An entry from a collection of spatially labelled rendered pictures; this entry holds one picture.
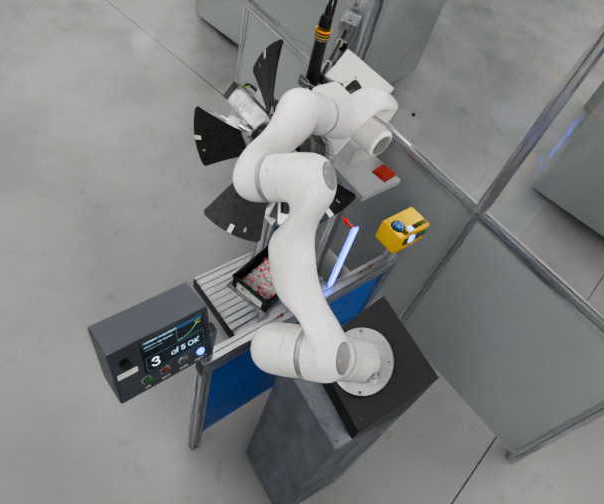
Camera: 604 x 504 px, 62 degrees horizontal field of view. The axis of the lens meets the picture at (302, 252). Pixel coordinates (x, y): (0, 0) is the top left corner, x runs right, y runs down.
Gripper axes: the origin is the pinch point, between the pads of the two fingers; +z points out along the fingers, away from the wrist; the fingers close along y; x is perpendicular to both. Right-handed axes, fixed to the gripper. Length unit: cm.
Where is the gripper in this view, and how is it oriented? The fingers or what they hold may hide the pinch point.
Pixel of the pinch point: (311, 79)
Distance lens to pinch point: 158.3
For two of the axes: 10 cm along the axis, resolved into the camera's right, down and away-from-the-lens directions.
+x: 2.1, -6.0, -7.7
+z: -6.0, -7.0, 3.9
